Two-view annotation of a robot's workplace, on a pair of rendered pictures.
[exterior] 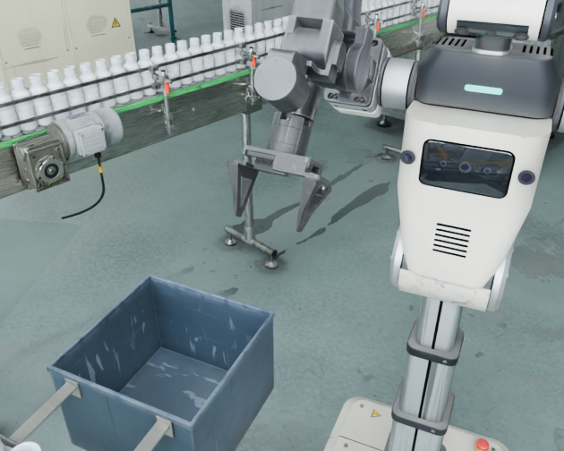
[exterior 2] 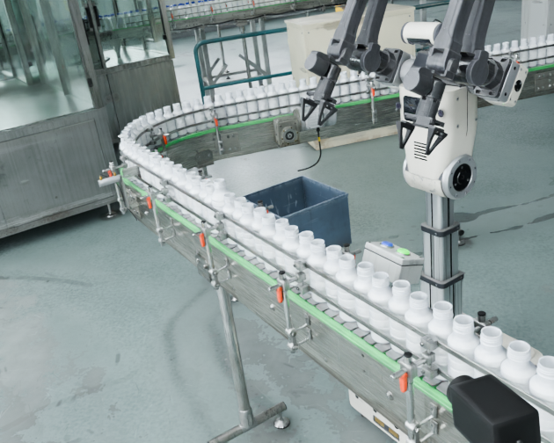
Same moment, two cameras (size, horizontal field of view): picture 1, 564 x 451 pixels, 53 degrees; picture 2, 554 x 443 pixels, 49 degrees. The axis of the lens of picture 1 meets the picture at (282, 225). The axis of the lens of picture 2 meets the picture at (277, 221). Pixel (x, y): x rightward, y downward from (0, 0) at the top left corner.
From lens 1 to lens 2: 1.49 m
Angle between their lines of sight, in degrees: 32
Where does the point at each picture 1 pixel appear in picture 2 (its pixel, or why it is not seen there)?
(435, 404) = (437, 266)
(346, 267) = (522, 253)
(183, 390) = not seen: hidden behind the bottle
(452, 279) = (424, 174)
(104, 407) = not seen: hidden behind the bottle
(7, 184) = (267, 143)
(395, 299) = (550, 280)
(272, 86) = (309, 64)
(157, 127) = (367, 119)
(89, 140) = (312, 119)
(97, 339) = (266, 196)
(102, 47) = not seen: hidden behind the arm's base
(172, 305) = (310, 192)
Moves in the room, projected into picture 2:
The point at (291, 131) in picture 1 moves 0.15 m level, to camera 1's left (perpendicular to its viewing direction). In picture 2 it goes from (322, 83) to (284, 83)
